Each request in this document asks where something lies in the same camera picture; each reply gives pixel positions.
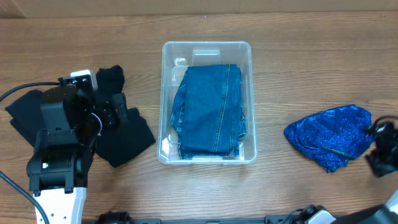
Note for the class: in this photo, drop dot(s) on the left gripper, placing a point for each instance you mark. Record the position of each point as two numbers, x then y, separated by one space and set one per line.
111 109

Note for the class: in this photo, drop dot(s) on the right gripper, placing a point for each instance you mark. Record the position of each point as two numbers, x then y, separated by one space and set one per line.
382 133

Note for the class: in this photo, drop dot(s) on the blue sequin fabric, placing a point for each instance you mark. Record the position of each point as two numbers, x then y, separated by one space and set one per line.
332 137

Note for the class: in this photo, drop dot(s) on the black garment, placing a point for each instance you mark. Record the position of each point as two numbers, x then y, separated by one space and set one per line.
121 145
26 115

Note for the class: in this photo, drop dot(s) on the blue denim jeans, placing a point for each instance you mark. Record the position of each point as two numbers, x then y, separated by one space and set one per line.
207 112

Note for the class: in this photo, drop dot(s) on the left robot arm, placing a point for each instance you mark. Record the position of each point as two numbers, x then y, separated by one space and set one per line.
65 147

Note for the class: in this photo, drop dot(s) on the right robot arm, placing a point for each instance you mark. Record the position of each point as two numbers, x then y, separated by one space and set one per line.
380 214

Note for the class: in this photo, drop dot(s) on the black rolled sock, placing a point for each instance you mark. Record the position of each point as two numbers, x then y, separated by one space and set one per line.
110 80

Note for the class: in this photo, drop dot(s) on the clear plastic storage bin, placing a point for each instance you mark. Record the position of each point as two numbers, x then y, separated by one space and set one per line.
177 56

